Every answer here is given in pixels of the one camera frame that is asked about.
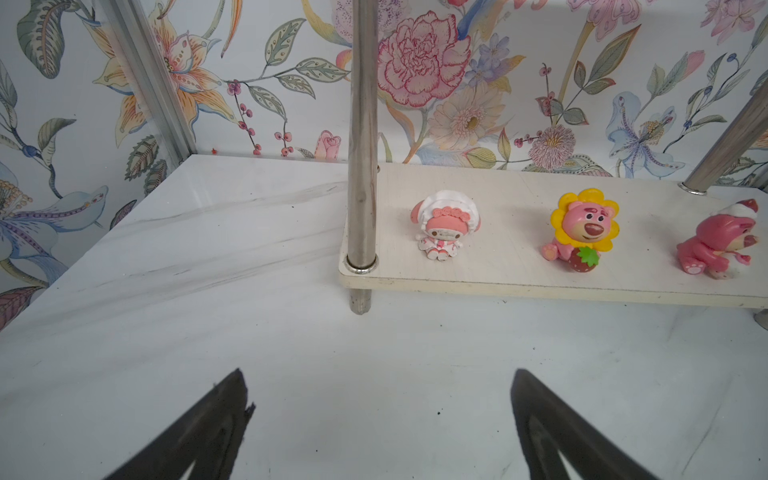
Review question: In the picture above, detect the yellow-haired princess toy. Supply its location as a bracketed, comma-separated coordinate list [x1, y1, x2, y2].
[540, 188, 620, 273]

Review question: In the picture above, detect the small red pink figurine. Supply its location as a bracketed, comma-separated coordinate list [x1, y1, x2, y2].
[677, 199, 759, 280]

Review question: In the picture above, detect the pink round pig toy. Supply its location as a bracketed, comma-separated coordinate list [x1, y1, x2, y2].
[410, 190, 481, 261]

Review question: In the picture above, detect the white two-tier shelf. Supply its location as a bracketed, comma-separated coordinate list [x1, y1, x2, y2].
[339, 1, 767, 323]

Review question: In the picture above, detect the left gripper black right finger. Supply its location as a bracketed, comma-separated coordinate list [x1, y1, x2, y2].
[510, 369, 655, 479]

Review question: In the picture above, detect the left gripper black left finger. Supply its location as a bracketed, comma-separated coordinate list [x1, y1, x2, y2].
[108, 369, 256, 479]

